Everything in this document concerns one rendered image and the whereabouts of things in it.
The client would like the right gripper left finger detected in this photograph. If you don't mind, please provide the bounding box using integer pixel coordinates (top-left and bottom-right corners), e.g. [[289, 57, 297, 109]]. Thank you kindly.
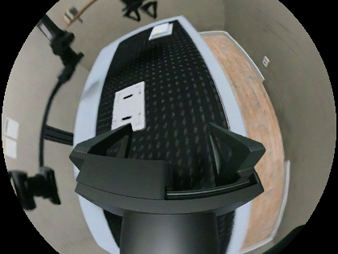
[[74, 123, 133, 158]]

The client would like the white flat rectangular plate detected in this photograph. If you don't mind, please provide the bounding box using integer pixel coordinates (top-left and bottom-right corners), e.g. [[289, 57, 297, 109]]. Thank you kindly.
[[111, 82, 144, 133]]

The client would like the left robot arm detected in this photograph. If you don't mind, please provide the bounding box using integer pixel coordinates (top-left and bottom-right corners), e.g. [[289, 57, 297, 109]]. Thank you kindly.
[[36, 14, 80, 72]]

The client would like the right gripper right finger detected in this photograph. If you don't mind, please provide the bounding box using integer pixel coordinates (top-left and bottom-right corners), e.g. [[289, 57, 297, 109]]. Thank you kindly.
[[207, 123, 266, 186]]

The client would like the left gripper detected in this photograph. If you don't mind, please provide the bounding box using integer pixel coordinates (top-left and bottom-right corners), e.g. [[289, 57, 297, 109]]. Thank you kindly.
[[122, 0, 159, 20]]

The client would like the white rectangular plate nest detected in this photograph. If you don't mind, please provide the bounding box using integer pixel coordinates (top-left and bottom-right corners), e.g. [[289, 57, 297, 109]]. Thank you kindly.
[[150, 23, 173, 39]]

